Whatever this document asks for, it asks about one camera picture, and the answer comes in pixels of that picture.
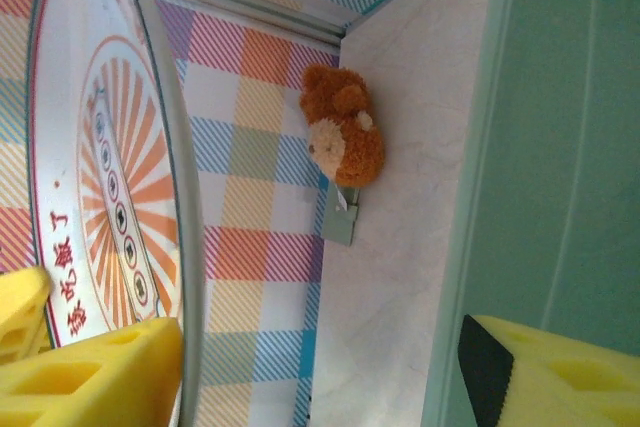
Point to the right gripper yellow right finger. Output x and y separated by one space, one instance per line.
565 387

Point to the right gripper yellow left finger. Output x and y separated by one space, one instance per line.
90 377

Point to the orange sunburst enamel plate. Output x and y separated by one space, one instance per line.
120 172

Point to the green plastic bin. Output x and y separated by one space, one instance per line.
550 147

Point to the brown plush lion toy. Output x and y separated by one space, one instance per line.
350 147

